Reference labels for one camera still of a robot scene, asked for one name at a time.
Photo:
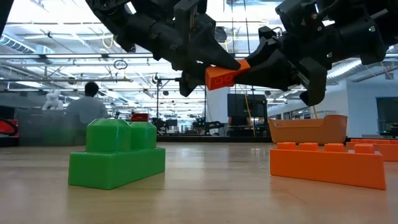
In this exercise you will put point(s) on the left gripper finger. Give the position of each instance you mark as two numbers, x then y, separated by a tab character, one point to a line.
211	49
189	81

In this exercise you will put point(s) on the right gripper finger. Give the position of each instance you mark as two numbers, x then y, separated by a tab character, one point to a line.
273	74
264	51

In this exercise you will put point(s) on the orange toy block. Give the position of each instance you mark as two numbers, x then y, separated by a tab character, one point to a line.
326	169
220	79
388	152

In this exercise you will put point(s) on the black background robot arm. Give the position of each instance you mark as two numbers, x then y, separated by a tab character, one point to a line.
160	125
208	125

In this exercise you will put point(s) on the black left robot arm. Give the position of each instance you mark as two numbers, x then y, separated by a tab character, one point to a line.
115	15

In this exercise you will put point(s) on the black monitor screen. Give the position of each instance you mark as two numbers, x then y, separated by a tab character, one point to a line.
239	107

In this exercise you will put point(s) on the red box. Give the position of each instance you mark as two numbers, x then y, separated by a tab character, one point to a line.
140	117

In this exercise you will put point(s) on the orange plastic bin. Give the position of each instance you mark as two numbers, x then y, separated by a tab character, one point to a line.
308	130

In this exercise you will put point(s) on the person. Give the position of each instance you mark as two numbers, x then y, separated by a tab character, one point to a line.
88	109

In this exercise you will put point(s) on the dark glass window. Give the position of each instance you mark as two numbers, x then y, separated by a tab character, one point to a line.
387	115

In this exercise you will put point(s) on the green toy block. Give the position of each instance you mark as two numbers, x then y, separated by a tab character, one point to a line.
115	168

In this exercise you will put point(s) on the white sculpture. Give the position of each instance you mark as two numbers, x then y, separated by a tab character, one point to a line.
53	102

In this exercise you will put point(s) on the grey translucent plastic bin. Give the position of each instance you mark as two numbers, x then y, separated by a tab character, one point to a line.
46	130

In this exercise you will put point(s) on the red and black object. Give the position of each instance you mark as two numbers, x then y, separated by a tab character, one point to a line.
7	127

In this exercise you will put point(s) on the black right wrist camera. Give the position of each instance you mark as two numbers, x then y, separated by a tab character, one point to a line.
267	32

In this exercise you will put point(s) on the black gantry frame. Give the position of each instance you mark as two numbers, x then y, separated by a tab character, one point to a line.
157	105

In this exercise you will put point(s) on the black table frame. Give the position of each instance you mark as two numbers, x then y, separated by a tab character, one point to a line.
192	139

